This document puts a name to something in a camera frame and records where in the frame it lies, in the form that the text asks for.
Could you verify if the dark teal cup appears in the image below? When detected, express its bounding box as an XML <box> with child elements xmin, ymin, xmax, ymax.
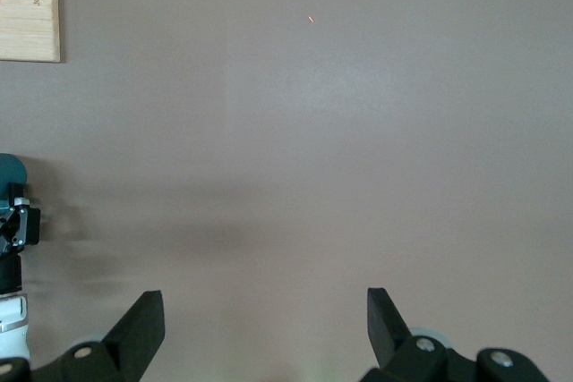
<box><xmin>0</xmin><ymin>153</ymin><xmax>29</xmax><ymax>213</ymax></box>

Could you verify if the wooden cutting board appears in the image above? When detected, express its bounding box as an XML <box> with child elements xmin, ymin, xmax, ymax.
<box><xmin>0</xmin><ymin>0</ymin><xmax>62</xmax><ymax>64</ymax></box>

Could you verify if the brown table cover mat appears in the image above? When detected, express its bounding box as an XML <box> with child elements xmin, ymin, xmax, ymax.
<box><xmin>0</xmin><ymin>0</ymin><xmax>573</xmax><ymax>382</ymax></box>

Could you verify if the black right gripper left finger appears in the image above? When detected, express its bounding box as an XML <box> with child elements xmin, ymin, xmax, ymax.
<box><xmin>0</xmin><ymin>290</ymin><xmax>166</xmax><ymax>382</ymax></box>

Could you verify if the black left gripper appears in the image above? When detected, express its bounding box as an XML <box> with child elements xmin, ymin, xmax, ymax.
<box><xmin>0</xmin><ymin>182</ymin><xmax>43</xmax><ymax>296</ymax></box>

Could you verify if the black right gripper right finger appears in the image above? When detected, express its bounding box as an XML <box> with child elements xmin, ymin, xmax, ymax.
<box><xmin>361</xmin><ymin>287</ymin><xmax>550</xmax><ymax>382</ymax></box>

